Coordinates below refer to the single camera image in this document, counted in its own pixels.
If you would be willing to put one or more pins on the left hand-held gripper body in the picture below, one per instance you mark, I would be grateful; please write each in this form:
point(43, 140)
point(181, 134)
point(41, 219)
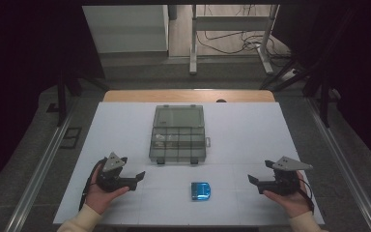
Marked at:
point(111, 180)

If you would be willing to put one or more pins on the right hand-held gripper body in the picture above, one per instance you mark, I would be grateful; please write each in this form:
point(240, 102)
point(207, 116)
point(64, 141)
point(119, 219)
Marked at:
point(285, 182)

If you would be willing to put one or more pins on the person's left hand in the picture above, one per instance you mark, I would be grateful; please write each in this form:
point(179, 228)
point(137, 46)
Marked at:
point(99, 198)

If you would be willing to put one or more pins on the person's right hand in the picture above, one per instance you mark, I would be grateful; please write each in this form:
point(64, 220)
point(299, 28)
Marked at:
point(294, 203)

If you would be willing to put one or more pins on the white table cover board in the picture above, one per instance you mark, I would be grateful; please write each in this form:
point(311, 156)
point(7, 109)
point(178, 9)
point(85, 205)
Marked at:
point(238, 135)

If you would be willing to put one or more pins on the small blue plastic case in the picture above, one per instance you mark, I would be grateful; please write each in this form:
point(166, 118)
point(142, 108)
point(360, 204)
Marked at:
point(200, 190)

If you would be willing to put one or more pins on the clear plastic organizer box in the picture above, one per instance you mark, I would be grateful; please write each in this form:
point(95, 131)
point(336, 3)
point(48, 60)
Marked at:
point(177, 141)

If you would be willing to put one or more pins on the black floor plate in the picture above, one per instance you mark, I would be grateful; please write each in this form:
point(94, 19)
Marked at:
point(71, 138)

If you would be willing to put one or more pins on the black metal stand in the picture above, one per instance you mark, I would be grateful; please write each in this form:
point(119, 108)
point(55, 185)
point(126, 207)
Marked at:
point(62, 96)
point(324, 96)

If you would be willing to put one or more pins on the white power strip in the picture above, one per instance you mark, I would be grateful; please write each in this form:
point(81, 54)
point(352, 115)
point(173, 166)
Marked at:
point(289, 74)

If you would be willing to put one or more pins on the white cabinet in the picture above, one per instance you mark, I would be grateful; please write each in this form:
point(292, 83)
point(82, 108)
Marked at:
point(125, 29)

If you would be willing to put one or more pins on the metal floor rail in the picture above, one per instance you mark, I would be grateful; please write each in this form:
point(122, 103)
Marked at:
point(344, 161)
point(38, 174)

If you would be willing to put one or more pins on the white desk frame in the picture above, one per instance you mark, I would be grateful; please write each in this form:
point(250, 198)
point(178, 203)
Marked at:
point(228, 23)

